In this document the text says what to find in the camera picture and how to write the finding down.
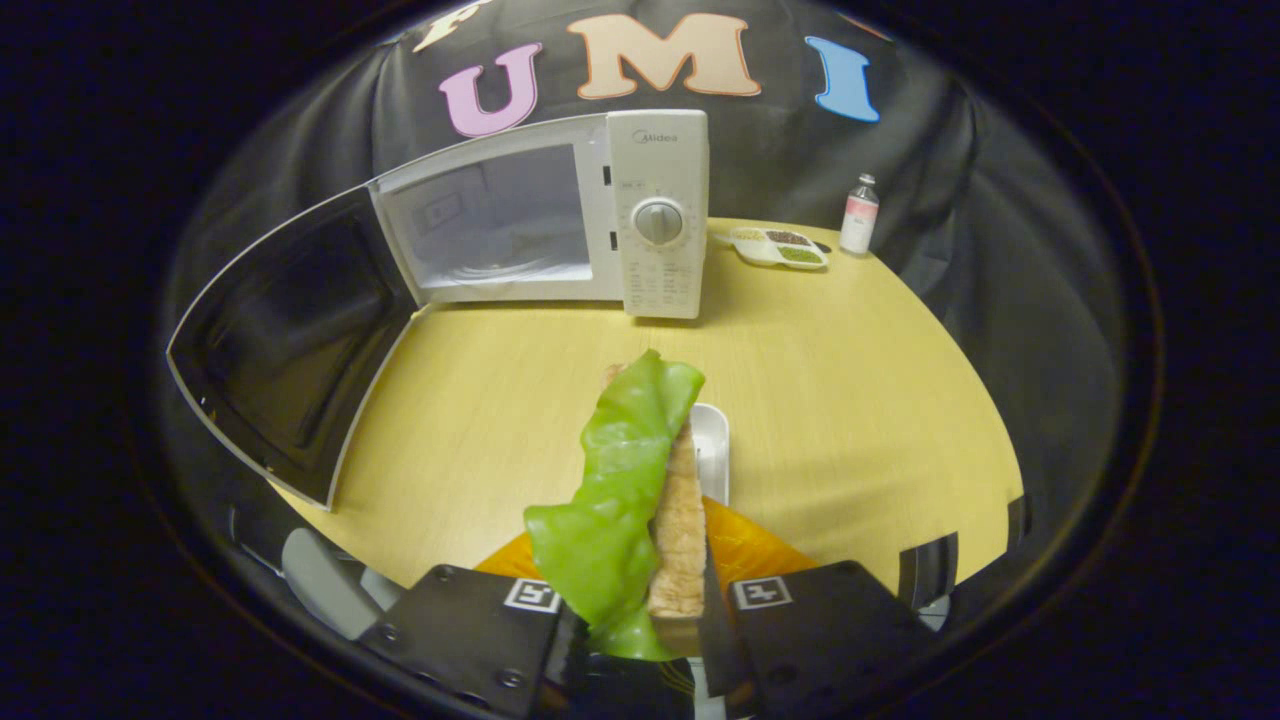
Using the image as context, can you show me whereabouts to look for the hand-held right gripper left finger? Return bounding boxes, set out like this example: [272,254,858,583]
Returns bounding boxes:
[360,532,601,717]

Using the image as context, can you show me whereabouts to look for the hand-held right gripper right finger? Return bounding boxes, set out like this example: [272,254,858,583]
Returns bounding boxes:
[698,497,938,717]

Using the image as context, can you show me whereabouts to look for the toasted bread slice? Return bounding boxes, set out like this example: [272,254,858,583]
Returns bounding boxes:
[603,362,709,621]

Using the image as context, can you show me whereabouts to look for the white microwave oven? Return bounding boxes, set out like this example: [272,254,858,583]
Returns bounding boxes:
[165,108,711,511]

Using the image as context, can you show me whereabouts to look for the black curved object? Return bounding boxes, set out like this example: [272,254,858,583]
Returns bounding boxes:
[898,532,961,631]

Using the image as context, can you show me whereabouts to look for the grey chair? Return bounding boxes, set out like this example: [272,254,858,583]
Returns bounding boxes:
[280,527,403,641]

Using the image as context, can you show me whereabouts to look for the small white tray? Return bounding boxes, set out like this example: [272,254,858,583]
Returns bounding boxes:
[690,403,731,506]

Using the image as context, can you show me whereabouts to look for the white divided spice dish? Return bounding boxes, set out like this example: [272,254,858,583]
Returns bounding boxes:
[728,226,831,271]

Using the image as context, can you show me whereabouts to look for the small clear bottle pink label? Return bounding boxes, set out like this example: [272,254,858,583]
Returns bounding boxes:
[838,173,881,256]

